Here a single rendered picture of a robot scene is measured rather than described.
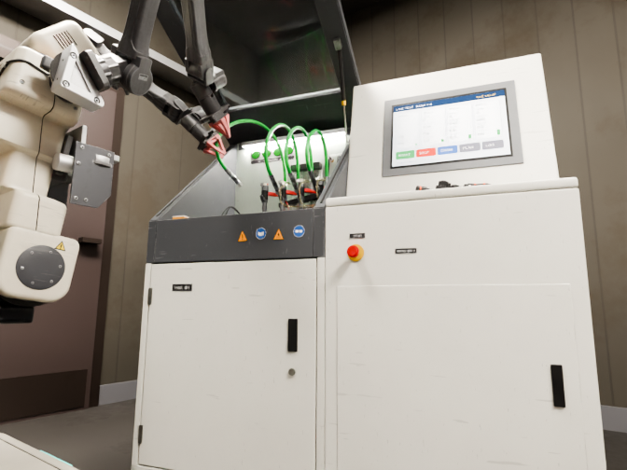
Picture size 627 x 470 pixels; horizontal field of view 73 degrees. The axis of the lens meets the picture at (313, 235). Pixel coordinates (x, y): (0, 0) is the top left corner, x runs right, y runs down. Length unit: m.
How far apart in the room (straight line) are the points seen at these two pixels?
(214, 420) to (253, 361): 0.23
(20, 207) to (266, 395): 0.84
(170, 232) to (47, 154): 0.55
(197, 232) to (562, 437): 1.23
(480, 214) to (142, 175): 2.63
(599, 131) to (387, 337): 2.12
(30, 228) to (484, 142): 1.37
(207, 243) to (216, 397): 0.51
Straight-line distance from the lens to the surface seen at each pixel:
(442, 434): 1.29
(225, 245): 1.48
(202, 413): 1.55
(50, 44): 1.34
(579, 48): 3.26
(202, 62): 1.44
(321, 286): 1.32
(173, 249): 1.61
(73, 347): 3.04
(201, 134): 1.74
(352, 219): 1.31
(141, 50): 1.25
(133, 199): 3.32
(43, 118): 1.28
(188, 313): 1.55
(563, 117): 3.09
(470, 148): 1.60
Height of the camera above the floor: 0.64
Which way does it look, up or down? 9 degrees up
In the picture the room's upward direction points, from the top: straight up
